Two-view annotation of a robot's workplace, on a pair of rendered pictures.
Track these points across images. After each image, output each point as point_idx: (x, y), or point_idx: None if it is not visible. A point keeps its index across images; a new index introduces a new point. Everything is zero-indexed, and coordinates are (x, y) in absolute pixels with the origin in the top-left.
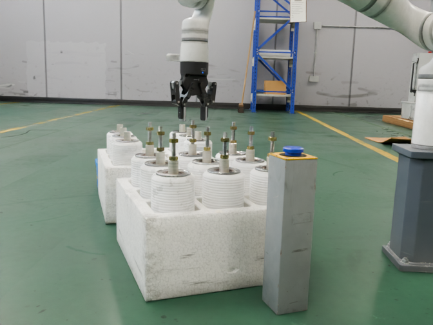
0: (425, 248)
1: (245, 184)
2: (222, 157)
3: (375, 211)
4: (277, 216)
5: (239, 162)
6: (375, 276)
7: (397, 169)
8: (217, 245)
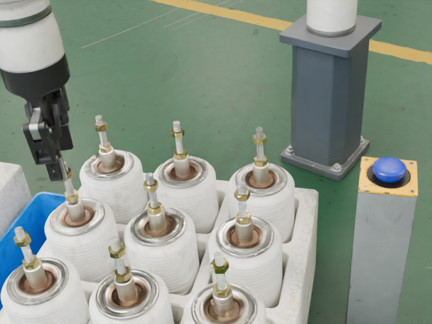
0: (350, 143)
1: (206, 213)
2: (247, 222)
3: (170, 93)
4: (390, 261)
5: (187, 189)
6: (341, 208)
7: (298, 67)
8: None
